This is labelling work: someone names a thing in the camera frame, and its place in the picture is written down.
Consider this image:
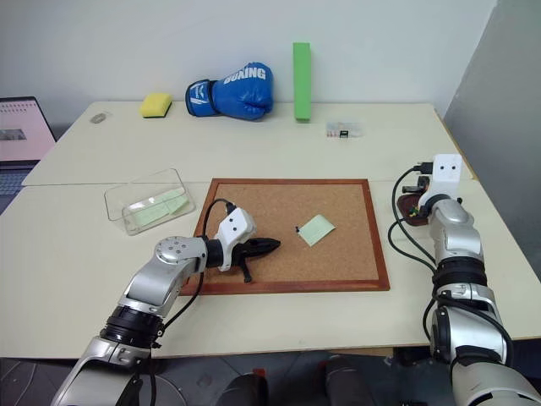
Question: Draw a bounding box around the wood framed cork board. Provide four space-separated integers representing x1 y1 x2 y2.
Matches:
178 178 391 297

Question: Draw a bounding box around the grey partition panel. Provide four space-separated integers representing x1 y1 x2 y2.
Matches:
438 0 541 344

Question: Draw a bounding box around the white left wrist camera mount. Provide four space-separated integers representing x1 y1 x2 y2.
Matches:
213 207 258 272

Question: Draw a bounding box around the dark rounded shape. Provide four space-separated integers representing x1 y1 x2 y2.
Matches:
214 367 270 406

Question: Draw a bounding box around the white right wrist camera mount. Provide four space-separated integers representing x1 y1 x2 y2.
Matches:
418 153 464 208

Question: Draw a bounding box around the dark brown tray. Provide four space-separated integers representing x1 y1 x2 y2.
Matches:
396 193 433 228

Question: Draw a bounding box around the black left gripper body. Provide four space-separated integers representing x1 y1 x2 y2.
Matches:
230 239 258 269

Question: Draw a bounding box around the yellow sponge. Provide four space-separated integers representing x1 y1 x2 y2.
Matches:
139 92 173 119

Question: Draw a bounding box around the blue boxing glove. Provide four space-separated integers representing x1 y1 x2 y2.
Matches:
186 61 275 123

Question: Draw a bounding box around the tall green block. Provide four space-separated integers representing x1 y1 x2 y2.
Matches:
292 41 314 124

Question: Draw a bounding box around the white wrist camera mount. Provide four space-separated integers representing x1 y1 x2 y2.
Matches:
418 153 464 208
213 207 258 272

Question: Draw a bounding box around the small clear pin case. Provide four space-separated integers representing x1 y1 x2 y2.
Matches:
325 121 366 140

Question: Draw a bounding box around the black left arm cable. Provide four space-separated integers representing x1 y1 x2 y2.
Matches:
150 197 236 352

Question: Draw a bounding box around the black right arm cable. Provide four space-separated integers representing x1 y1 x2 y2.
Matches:
388 162 439 352

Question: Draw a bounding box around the clear plastic box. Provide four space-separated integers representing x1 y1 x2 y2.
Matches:
104 167 197 236

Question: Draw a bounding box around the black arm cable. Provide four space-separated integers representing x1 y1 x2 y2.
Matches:
150 197 236 352
388 162 439 352

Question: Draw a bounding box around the green sticky note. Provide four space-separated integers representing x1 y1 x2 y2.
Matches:
298 214 337 248
132 198 175 228
160 189 189 214

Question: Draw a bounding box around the open laptop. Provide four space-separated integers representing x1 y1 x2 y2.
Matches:
0 96 58 205

